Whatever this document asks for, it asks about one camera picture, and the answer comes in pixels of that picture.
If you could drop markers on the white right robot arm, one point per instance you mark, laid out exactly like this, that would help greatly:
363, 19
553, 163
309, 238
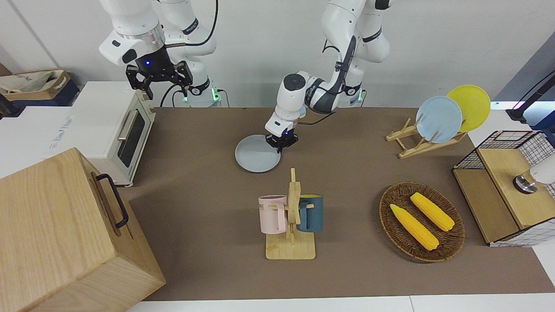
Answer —
130, 17

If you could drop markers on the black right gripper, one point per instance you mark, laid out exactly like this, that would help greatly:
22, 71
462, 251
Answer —
158, 69

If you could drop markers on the wooden drawer box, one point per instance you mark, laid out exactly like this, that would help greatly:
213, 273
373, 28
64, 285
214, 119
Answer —
52, 225

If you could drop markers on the yellow plate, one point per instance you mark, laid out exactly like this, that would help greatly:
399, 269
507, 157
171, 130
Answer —
475, 104

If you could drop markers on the dark blue bin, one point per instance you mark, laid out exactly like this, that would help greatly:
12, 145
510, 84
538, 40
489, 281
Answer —
65, 97

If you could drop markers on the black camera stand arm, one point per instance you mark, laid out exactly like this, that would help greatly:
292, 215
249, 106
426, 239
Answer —
518, 113

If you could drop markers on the brown table mat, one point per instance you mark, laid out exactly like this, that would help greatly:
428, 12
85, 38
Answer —
347, 173

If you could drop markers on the wooden plate rack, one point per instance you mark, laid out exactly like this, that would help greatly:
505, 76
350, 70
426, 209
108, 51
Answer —
416, 151

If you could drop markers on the pink mug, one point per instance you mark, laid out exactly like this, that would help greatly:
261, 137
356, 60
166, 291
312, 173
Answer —
271, 216

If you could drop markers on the gray partition panel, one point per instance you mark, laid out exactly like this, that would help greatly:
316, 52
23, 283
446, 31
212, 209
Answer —
529, 65

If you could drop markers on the wooden mug tree stand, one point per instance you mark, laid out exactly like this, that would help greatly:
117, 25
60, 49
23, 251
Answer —
290, 249

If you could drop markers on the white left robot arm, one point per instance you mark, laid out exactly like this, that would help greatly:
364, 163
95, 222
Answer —
295, 93

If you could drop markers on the dark blue mug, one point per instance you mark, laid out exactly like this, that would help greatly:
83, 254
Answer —
312, 216

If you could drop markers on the yellow corn cob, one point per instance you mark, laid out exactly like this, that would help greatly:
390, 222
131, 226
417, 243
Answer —
414, 227
433, 212

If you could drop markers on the white toaster oven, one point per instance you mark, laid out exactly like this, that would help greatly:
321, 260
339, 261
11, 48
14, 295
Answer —
95, 117

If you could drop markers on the white cloth bag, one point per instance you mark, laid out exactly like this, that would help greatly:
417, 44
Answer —
26, 80

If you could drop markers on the gray round plate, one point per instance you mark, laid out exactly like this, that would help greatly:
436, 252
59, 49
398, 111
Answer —
253, 156

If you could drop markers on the white device with silver base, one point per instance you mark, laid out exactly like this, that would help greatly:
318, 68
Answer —
542, 173

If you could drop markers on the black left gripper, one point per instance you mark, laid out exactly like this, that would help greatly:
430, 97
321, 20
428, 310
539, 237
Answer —
282, 139

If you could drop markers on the cardboard box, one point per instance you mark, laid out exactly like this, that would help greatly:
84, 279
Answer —
52, 89

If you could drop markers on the black stand foot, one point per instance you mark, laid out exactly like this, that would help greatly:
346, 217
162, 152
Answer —
8, 108

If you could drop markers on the light blue plate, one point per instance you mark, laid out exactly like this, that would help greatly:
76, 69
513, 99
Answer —
440, 117

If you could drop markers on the brown wicker basket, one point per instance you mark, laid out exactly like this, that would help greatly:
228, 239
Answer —
451, 242

